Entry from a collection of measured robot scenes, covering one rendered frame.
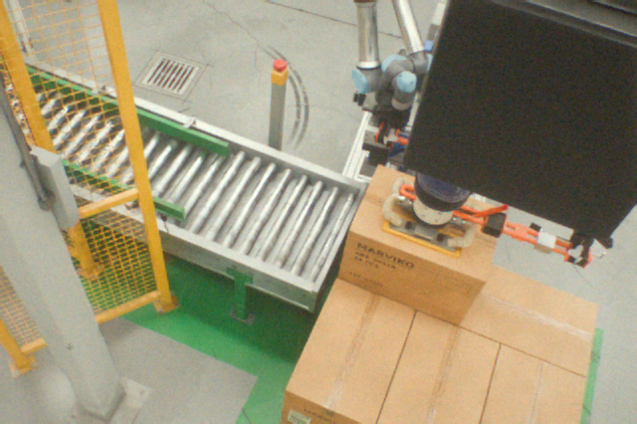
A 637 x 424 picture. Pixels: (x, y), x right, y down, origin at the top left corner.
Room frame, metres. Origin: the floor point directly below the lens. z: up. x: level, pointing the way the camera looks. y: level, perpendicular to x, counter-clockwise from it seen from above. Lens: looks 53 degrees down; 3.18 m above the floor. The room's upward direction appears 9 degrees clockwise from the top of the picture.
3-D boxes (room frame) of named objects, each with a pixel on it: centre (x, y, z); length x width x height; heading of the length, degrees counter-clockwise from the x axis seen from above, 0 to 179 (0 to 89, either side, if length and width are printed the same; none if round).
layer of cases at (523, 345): (1.32, -0.69, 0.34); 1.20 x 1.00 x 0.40; 75
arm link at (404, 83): (2.01, -0.27, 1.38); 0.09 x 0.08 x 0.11; 31
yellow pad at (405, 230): (1.60, -0.45, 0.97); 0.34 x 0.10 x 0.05; 76
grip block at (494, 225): (1.63, -0.72, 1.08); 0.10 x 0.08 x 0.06; 166
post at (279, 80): (2.41, 0.29, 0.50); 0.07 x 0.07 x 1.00; 75
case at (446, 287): (1.69, -0.48, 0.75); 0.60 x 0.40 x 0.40; 76
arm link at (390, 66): (2.11, -0.24, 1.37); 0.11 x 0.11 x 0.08; 31
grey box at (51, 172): (1.09, 0.82, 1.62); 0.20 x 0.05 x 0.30; 75
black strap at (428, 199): (1.69, -0.48, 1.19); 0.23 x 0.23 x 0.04
